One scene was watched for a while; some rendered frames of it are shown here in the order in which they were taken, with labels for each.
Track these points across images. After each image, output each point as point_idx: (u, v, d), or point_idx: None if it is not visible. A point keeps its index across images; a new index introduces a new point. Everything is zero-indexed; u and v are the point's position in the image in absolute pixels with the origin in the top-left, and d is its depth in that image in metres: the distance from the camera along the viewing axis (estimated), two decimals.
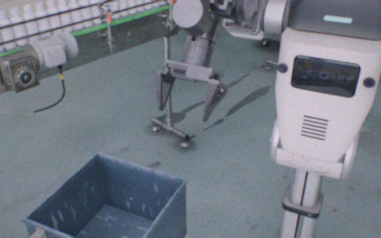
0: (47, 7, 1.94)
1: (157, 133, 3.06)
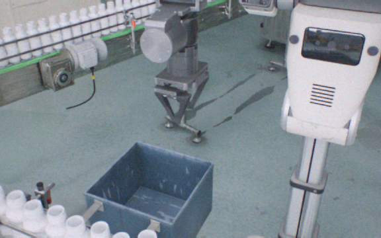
0: (80, 15, 2.18)
1: (170, 129, 3.30)
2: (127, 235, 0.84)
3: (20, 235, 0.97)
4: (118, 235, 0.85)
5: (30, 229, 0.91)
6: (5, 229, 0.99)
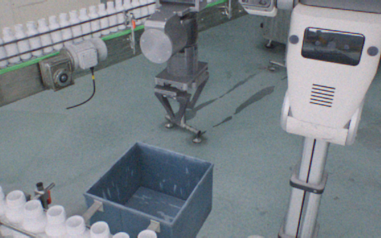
0: (80, 15, 2.17)
1: (170, 129, 3.30)
2: (127, 235, 0.84)
3: (20, 235, 0.97)
4: (118, 235, 0.84)
5: (30, 229, 0.91)
6: (5, 229, 0.99)
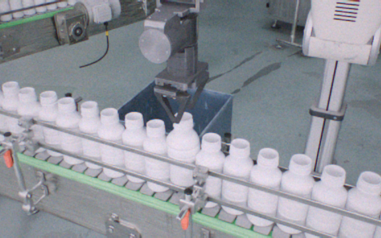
0: None
1: None
2: (161, 121, 0.85)
3: (52, 135, 0.98)
4: (153, 122, 0.86)
5: (64, 124, 0.93)
6: (37, 132, 1.00)
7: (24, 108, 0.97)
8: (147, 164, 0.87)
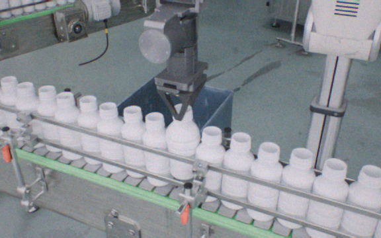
0: None
1: None
2: (161, 114, 0.85)
3: (51, 131, 0.98)
4: (151, 116, 0.85)
5: (63, 119, 0.92)
6: (36, 127, 1.00)
7: (23, 103, 0.97)
8: (147, 158, 0.86)
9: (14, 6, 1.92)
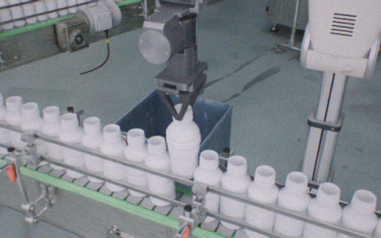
0: None
1: None
2: (163, 137, 0.87)
3: (55, 149, 1.00)
4: (154, 139, 0.88)
5: (66, 139, 0.95)
6: (40, 146, 1.02)
7: (28, 123, 0.99)
8: (149, 180, 0.89)
9: (17, 18, 1.95)
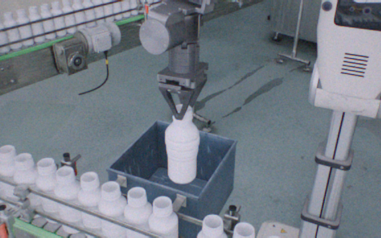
0: None
1: None
2: (169, 198, 0.82)
3: (51, 203, 0.94)
4: (159, 199, 0.82)
5: (61, 196, 0.89)
6: (33, 199, 0.96)
7: (20, 176, 0.93)
8: None
9: (13, 41, 1.89)
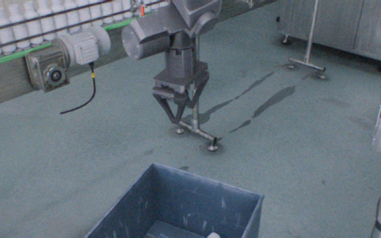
0: None
1: (181, 135, 2.89)
2: None
3: None
4: None
5: None
6: None
7: None
8: None
9: None
